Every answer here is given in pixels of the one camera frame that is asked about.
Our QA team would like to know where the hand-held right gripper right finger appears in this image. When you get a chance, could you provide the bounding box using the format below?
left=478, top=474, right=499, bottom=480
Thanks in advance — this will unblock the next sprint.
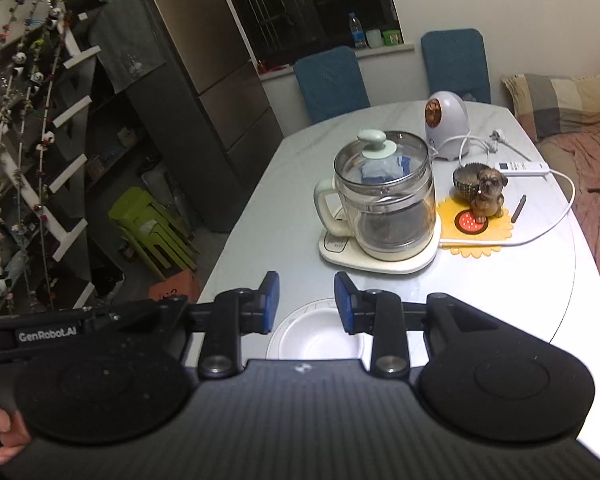
left=334, top=271, right=501, bottom=380

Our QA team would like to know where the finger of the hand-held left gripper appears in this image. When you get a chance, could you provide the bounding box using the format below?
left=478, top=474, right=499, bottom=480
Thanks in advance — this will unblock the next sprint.
left=85, top=302, right=163, bottom=333

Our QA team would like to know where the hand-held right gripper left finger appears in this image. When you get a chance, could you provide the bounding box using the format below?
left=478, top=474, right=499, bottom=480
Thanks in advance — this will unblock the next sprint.
left=155, top=271, right=281, bottom=380

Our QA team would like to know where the white plate with patterned rim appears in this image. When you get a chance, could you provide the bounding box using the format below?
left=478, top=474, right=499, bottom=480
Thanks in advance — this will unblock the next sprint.
left=266, top=298, right=374, bottom=360

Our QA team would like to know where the person's left hand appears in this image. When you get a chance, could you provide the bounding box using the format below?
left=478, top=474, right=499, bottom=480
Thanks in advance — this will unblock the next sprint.
left=0, top=395, right=31, bottom=466

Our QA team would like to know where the orange cardboard box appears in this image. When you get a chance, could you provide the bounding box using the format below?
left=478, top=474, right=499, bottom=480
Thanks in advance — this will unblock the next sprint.
left=148, top=270, right=201, bottom=304

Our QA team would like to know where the stack of green plastic stools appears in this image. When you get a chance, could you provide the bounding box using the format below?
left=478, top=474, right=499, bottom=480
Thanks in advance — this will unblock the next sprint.
left=108, top=187, right=199, bottom=282

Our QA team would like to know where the glass electric kettle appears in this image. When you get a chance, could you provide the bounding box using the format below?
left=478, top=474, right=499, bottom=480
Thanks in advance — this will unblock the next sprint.
left=314, top=129, right=442, bottom=276

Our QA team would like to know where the blue packet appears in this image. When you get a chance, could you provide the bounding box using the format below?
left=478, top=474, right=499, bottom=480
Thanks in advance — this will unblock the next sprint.
left=362, top=155, right=412, bottom=184

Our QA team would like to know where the grey round turntable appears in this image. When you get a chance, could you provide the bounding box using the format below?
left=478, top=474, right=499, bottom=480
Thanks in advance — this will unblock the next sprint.
left=260, top=110, right=579, bottom=361

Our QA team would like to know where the yellow sunflower mat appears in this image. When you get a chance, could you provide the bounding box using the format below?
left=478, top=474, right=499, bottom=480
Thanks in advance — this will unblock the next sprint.
left=436, top=195, right=515, bottom=260

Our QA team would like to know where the brown dog figurine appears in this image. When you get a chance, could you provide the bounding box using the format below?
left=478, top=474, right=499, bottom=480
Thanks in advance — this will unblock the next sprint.
left=452, top=162, right=510, bottom=224

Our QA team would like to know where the white round humidifier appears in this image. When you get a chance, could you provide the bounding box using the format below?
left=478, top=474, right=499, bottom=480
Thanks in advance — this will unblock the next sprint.
left=425, top=91, right=470, bottom=161

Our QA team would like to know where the blue chair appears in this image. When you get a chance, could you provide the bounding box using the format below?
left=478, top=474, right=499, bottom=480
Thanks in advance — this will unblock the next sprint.
left=421, top=29, right=492, bottom=106
left=293, top=46, right=372, bottom=126

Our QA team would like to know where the white remote control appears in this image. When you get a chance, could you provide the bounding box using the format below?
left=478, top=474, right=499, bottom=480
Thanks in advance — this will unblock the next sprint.
left=494, top=161, right=550, bottom=178

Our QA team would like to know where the grey refrigerator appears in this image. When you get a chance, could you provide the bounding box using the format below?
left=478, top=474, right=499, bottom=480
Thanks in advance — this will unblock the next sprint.
left=134, top=0, right=286, bottom=234

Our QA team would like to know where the clear water bottle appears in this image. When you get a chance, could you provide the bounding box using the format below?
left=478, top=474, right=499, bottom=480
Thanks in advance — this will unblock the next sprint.
left=349, top=12, right=369, bottom=50

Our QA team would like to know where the flower garland with panda ornaments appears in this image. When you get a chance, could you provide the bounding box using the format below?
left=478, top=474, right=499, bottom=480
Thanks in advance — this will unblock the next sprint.
left=0, top=0, right=77, bottom=317

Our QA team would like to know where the grey hanging towel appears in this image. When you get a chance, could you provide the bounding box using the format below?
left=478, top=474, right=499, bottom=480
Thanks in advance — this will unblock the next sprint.
left=87, top=0, right=169, bottom=94

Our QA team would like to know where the plaid pillow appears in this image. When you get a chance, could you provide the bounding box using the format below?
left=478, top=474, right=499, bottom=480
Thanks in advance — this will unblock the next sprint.
left=501, top=74, right=600, bottom=144

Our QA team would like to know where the white humidifier cable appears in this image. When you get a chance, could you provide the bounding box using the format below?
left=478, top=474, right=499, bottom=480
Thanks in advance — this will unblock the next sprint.
left=458, top=132, right=499, bottom=166

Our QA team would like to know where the white power strip with cord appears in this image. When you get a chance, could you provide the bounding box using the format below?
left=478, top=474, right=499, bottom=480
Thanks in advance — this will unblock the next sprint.
left=439, top=129, right=577, bottom=250

